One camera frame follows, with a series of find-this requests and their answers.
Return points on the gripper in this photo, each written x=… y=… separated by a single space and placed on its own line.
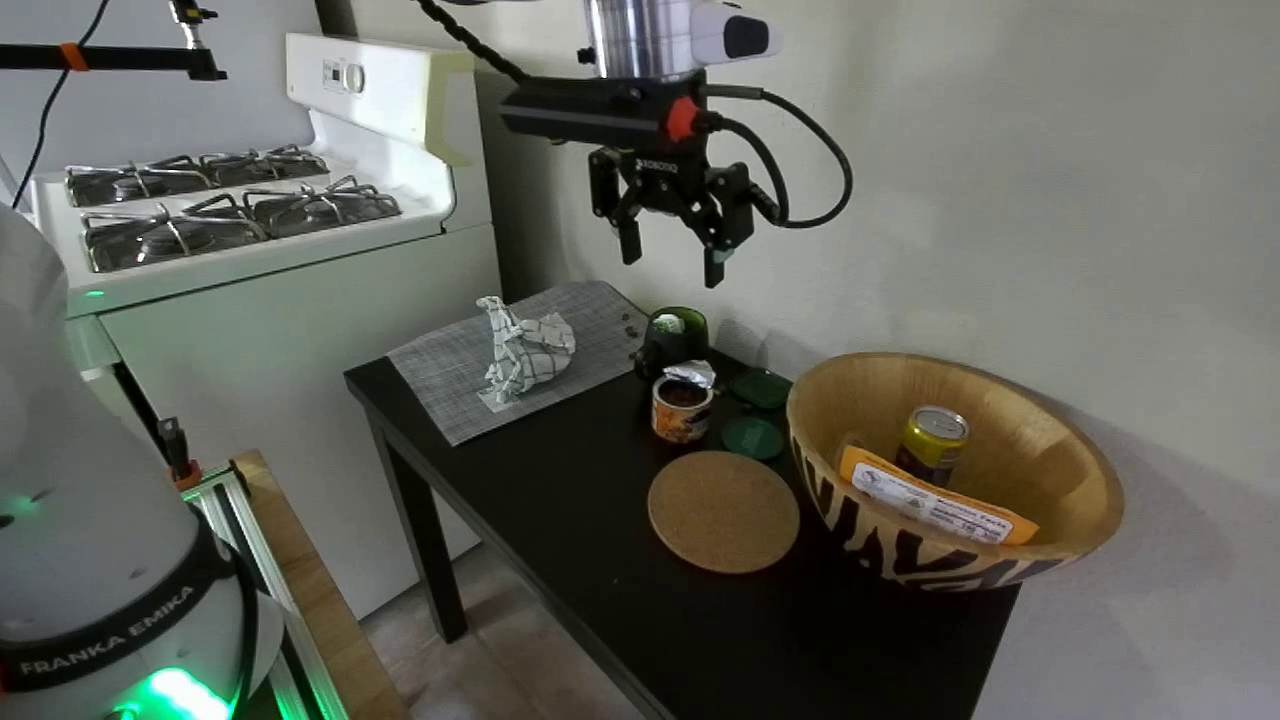
x=662 y=182

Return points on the green lunch box lid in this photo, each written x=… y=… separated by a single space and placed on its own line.
x=752 y=438
x=760 y=388

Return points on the wooden bowl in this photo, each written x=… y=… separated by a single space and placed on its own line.
x=1040 y=470

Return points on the dark green mug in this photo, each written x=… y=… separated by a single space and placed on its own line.
x=672 y=345

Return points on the open orange food cup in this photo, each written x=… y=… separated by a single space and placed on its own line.
x=680 y=412

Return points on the crumpled white checked cloth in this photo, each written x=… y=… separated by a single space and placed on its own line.
x=525 y=350

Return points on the grey woven placemat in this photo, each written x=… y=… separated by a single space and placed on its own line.
x=450 y=370

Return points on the round cork coaster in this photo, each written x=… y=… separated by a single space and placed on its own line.
x=722 y=512

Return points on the yellow drink can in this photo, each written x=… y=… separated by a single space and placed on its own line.
x=930 y=445

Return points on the stove burner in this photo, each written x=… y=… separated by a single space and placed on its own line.
x=135 y=183
x=262 y=165
x=320 y=208
x=170 y=238

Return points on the orange packet with white label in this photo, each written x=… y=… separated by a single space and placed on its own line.
x=930 y=500

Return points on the white gas stove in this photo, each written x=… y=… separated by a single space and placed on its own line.
x=300 y=350

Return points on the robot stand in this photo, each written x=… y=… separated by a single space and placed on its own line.
x=315 y=600

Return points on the black clamp with orange tip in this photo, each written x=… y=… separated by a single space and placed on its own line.
x=175 y=450

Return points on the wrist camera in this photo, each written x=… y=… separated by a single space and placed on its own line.
x=590 y=105

